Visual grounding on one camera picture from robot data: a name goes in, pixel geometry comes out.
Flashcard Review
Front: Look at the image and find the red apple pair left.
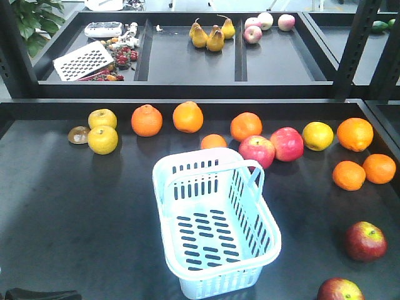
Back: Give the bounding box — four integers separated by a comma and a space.
238, 135, 276, 169

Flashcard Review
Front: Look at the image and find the green potted plant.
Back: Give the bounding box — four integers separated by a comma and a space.
9, 0, 65, 58

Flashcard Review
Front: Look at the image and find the yellow round fruit right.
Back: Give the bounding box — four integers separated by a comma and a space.
302, 121, 334, 151

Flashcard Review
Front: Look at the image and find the orange behind red apples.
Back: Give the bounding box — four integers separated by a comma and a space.
230, 112, 263, 142

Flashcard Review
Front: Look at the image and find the small orange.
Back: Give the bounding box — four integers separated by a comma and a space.
362, 154, 396, 184
332, 161, 366, 191
201, 134, 228, 149

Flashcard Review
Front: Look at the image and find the white device with buttons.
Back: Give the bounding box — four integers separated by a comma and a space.
84, 21, 123, 38

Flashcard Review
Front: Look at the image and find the black rear display tray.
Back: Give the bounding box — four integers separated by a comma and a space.
32, 11, 337, 99

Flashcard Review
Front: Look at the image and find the dark red apple middle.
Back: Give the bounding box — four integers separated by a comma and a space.
344, 221, 388, 263

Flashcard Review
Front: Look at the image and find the red apple pair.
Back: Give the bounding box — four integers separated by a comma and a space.
238, 135, 276, 169
270, 127, 304, 162

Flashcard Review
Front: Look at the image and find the black wooden display table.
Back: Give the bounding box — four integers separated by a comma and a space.
1, 100, 399, 299

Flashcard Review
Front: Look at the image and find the small orange centre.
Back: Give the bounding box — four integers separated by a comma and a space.
201, 134, 228, 149

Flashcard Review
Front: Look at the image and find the light blue plastic basket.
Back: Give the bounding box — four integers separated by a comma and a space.
152, 147, 282, 299

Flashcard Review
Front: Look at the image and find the white perforated board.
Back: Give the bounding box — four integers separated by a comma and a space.
53, 41, 114, 81

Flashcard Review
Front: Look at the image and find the yellow pear back left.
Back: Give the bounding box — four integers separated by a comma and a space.
87, 108, 118, 129

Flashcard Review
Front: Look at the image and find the yellow pear front left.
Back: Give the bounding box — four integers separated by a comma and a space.
87, 125, 119, 155

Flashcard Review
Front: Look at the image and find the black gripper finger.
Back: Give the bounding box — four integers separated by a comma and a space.
4, 288, 82, 300

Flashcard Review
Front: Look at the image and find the red apple pair right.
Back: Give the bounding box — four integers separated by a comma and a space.
270, 127, 304, 162

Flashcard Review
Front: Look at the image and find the small orange lower left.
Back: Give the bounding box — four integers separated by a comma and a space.
332, 161, 366, 191

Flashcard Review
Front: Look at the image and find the brown flat fruit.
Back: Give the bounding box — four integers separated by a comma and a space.
67, 126, 90, 144

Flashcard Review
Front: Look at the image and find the dark red apple left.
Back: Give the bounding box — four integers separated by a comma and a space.
316, 277, 365, 300

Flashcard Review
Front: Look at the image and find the dark red apple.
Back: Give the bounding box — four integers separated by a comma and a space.
344, 221, 388, 263
316, 277, 365, 300

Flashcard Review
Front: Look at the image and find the small orange lower right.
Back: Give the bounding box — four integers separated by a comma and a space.
362, 154, 396, 184

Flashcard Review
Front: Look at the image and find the yellow pear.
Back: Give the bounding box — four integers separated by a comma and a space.
87, 125, 119, 155
87, 108, 118, 129

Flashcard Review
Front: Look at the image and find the orange with knob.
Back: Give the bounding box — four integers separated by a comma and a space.
172, 101, 204, 133

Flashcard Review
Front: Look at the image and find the large orange far right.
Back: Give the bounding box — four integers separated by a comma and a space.
336, 117, 374, 152

